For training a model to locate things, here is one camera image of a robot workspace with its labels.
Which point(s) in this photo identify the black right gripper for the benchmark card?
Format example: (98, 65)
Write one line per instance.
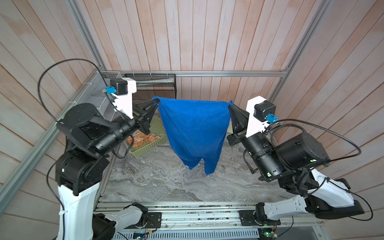
(239, 133)

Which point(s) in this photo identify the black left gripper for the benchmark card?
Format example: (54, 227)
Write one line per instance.
(145, 114)

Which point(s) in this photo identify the blue towel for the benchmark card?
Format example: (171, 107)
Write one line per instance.
(196, 130)

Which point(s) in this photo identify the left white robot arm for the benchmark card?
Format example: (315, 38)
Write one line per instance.
(79, 171)

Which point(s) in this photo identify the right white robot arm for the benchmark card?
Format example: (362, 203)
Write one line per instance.
(285, 152)

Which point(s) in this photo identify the light green towel basket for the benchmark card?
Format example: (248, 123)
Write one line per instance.
(156, 128)

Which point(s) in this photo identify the orange patterned towel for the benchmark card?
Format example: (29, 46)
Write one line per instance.
(141, 139)

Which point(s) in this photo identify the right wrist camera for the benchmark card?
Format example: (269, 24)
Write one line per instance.
(261, 114)

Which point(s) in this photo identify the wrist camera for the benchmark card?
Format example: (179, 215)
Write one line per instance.
(261, 114)
(123, 89)

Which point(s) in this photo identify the black wire mesh basket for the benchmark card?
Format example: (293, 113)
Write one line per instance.
(154, 85)

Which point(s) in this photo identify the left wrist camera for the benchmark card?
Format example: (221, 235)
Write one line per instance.
(123, 89)

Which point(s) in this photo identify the white wire mesh shelf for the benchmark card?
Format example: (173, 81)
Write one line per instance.
(92, 92)

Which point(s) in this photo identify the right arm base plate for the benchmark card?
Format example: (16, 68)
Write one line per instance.
(253, 218)

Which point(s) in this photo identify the aluminium front rail frame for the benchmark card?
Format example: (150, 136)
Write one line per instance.
(222, 221)

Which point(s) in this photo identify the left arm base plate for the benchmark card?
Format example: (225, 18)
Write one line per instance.
(150, 220)

